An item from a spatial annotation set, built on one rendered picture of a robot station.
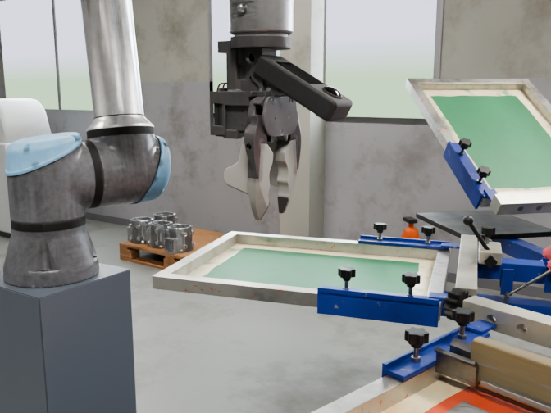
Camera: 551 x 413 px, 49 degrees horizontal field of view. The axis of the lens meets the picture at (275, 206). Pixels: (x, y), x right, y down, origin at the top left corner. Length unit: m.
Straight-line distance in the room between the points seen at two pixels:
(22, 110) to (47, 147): 5.83
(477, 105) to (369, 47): 2.47
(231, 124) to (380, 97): 4.34
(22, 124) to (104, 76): 5.71
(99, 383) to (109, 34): 0.58
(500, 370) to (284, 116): 0.64
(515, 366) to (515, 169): 1.37
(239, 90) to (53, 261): 0.44
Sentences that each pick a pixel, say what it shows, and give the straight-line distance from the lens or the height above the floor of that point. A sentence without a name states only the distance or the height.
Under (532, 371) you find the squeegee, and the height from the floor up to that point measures 1.04.
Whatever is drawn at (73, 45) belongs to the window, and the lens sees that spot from 7.46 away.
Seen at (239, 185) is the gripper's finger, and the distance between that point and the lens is 0.71.
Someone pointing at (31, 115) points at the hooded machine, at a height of 1.25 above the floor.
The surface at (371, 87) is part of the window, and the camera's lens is 5.07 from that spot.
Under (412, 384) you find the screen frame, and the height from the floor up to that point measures 0.98.
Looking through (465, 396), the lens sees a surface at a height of 0.96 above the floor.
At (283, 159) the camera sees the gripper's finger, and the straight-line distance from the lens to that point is 0.73.
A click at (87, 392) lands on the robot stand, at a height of 1.02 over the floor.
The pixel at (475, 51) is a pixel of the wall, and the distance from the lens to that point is 4.81.
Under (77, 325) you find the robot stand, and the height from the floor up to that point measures 1.14.
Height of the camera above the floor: 1.50
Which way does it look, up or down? 11 degrees down
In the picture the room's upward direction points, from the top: straight up
